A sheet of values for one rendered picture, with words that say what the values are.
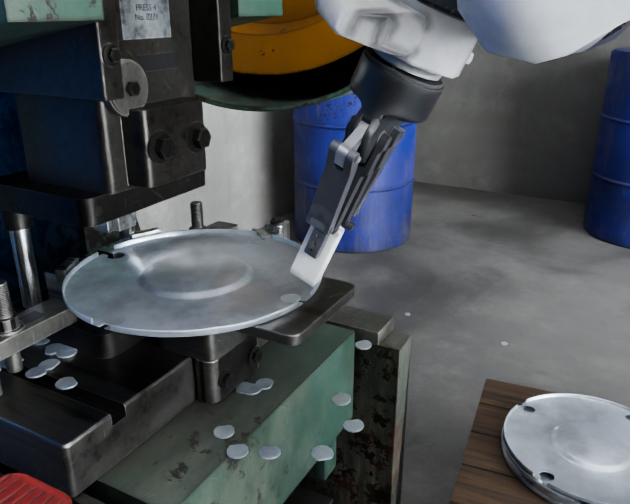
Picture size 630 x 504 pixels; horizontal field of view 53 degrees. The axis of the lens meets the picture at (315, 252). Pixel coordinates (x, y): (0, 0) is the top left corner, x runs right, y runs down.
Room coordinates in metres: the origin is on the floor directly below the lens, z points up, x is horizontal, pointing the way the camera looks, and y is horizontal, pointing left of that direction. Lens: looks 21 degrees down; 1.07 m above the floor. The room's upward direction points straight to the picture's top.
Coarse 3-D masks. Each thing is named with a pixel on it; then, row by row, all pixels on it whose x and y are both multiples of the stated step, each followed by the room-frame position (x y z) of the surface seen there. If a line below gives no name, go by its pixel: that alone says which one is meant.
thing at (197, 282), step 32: (96, 256) 0.72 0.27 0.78; (128, 256) 0.72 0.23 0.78; (160, 256) 0.72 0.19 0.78; (192, 256) 0.71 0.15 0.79; (224, 256) 0.71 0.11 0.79; (256, 256) 0.72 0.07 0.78; (288, 256) 0.72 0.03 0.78; (64, 288) 0.62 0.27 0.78; (96, 288) 0.63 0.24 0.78; (128, 288) 0.63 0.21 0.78; (160, 288) 0.62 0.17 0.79; (192, 288) 0.61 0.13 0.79; (224, 288) 0.62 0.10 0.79; (256, 288) 0.63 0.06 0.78; (288, 288) 0.63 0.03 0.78; (96, 320) 0.55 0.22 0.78; (128, 320) 0.55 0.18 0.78; (160, 320) 0.55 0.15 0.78; (192, 320) 0.55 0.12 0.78; (224, 320) 0.55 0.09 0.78; (256, 320) 0.54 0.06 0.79
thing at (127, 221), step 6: (126, 216) 0.71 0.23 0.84; (132, 216) 0.72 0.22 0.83; (108, 222) 0.70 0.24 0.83; (114, 222) 0.70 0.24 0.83; (120, 222) 0.70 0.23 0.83; (126, 222) 0.71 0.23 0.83; (132, 222) 0.72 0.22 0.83; (96, 228) 0.71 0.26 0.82; (102, 228) 0.70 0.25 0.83; (108, 228) 0.70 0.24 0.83; (114, 228) 0.70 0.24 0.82; (120, 228) 0.70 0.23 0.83; (126, 228) 0.71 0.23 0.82
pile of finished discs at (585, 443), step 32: (512, 416) 0.95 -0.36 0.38; (544, 416) 0.95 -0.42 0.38; (576, 416) 0.95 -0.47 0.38; (608, 416) 0.95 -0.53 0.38; (512, 448) 0.86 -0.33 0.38; (544, 448) 0.86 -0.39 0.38; (576, 448) 0.85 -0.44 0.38; (608, 448) 0.85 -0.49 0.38; (544, 480) 0.78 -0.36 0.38; (576, 480) 0.78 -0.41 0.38; (608, 480) 0.78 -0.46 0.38
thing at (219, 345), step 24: (336, 288) 0.63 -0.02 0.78; (312, 312) 0.57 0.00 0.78; (192, 336) 0.61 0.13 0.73; (216, 336) 0.61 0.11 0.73; (240, 336) 0.64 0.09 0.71; (264, 336) 0.54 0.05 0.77; (288, 336) 0.53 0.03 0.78; (216, 360) 0.60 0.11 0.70; (240, 360) 0.64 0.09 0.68; (216, 384) 0.60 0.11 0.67
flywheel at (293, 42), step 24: (288, 0) 1.03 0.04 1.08; (312, 0) 1.01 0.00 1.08; (264, 24) 1.05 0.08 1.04; (288, 24) 1.02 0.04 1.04; (312, 24) 0.97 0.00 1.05; (240, 48) 1.03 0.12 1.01; (264, 48) 1.01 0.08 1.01; (288, 48) 0.99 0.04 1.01; (312, 48) 0.97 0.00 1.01; (336, 48) 0.95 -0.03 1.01; (360, 48) 0.94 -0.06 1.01; (240, 72) 1.03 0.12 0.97; (264, 72) 1.01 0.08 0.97; (288, 72) 0.99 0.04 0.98
